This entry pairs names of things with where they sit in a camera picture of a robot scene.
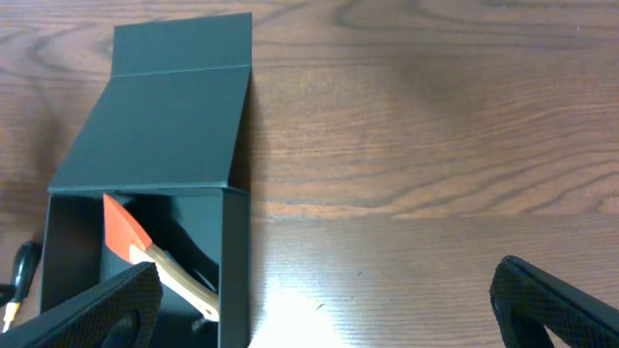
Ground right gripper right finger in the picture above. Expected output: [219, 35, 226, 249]
[489, 255, 618, 348]

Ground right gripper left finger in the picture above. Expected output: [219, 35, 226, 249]
[1, 262, 162, 348]

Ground orange scraper wooden handle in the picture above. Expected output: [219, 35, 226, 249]
[103, 193, 201, 314]

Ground small claw hammer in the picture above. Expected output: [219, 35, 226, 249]
[190, 269, 220, 334]

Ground black yellow screwdriver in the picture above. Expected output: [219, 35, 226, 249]
[1, 241, 43, 333]

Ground dark green open box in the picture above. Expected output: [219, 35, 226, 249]
[41, 14, 252, 347]

